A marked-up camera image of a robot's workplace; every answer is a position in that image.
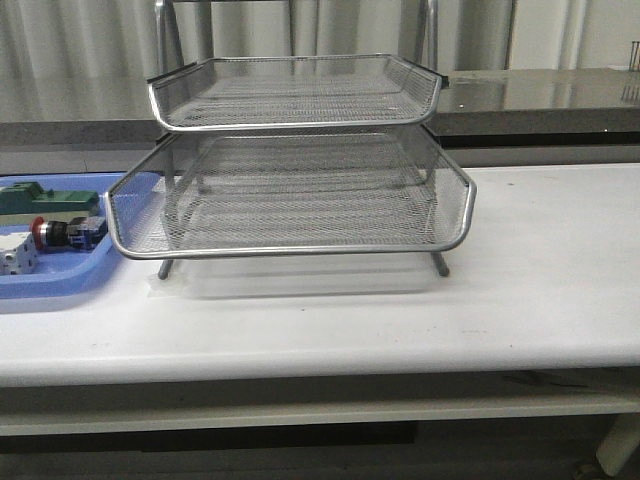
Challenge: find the silver mesh tray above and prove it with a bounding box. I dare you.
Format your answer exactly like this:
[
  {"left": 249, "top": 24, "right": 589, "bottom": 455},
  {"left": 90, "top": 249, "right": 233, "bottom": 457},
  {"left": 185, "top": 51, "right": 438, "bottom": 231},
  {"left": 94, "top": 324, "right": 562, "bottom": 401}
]
[
  {"left": 105, "top": 126, "right": 477, "bottom": 260},
  {"left": 147, "top": 54, "right": 448, "bottom": 132}
]

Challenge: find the red emergency stop button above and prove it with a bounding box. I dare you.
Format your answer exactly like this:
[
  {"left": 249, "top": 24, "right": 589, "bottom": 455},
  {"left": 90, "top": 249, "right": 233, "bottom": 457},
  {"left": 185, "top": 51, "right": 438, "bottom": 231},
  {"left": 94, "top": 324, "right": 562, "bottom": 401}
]
[{"left": 30, "top": 216, "right": 108, "bottom": 251}]

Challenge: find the blue plastic tray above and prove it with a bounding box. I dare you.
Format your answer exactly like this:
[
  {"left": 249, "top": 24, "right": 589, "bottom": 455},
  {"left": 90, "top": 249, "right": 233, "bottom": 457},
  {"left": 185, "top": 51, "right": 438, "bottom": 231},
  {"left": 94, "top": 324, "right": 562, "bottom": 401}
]
[{"left": 1, "top": 172, "right": 122, "bottom": 300}]

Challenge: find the dark grey back counter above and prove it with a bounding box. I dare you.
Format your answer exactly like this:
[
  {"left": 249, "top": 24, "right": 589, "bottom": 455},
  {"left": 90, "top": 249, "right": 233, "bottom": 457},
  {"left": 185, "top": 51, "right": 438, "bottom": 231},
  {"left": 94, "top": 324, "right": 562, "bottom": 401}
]
[{"left": 1, "top": 69, "right": 639, "bottom": 175}]

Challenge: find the white electrical module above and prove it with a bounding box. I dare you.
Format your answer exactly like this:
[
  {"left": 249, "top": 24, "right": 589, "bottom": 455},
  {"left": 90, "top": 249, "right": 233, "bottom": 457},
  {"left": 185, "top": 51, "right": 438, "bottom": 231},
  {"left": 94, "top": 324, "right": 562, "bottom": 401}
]
[{"left": 1, "top": 232, "right": 38, "bottom": 276}]

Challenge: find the green terminal block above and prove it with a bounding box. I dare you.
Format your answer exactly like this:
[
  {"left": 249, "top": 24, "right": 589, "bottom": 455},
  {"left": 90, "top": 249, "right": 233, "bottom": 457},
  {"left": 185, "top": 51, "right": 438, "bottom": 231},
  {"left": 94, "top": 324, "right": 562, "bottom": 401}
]
[{"left": 1, "top": 181, "right": 100, "bottom": 225}]

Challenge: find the white table leg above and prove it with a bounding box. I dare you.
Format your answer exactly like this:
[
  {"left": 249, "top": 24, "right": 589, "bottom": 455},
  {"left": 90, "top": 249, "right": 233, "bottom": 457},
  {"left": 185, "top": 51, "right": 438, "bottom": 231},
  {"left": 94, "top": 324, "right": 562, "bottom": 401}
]
[{"left": 596, "top": 413, "right": 640, "bottom": 477}]

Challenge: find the silver wire rack frame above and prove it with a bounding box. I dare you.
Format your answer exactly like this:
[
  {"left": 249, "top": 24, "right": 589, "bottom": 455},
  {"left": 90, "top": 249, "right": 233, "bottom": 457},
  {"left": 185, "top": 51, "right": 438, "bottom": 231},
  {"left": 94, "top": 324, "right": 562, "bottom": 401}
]
[{"left": 153, "top": 0, "right": 452, "bottom": 280}]

